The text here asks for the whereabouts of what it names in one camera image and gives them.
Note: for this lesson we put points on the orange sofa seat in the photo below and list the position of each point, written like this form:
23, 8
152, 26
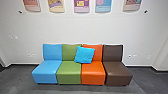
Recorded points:
93, 72

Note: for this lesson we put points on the pink tan wall poster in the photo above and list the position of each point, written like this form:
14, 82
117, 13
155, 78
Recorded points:
132, 4

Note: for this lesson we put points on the white wall outlet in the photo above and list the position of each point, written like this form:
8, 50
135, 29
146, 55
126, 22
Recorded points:
132, 56
31, 55

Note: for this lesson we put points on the purple wall poster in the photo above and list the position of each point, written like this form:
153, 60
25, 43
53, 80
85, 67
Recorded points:
81, 5

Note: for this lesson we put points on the white wall light switch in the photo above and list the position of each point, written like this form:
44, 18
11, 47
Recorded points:
13, 37

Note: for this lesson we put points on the green sofa seat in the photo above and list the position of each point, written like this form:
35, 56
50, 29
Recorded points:
69, 71

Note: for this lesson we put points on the small dark wall fixture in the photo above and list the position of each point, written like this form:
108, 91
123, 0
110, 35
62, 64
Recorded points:
145, 11
20, 11

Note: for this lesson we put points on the blue square cushion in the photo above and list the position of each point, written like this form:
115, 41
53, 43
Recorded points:
84, 55

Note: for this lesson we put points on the blue sofa seat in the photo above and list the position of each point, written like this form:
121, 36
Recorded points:
46, 70

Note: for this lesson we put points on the yellow wall poster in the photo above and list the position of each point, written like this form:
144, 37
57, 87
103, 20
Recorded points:
56, 5

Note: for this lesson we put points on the brown sofa seat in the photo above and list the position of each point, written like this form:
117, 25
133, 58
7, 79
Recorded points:
116, 71

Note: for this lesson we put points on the orange red wall poster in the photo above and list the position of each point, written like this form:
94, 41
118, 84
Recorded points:
31, 5

